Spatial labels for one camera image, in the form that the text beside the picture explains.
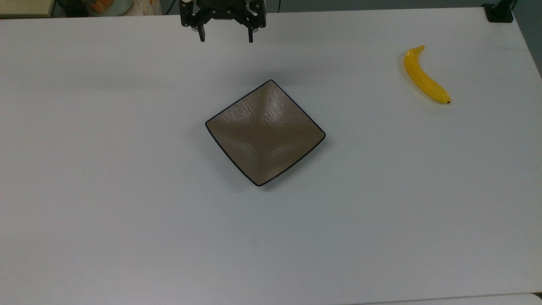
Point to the beige cabinet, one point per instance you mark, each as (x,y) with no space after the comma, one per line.
(25,7)

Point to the white plastic bag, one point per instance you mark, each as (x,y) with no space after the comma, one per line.
(147,6)

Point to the brown square ceramic plate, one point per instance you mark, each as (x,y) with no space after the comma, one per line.
(264,133)

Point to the yellow banana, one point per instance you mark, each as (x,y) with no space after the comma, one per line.
(423,78)

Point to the black camera pole with clamp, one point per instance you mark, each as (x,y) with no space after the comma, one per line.
(499,13)

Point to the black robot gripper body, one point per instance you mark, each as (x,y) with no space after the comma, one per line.
(224,10)

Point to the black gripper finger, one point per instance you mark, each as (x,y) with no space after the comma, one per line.
(202,34)
(250,34)

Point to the green plate with orange food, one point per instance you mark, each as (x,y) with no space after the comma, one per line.
(108,6)

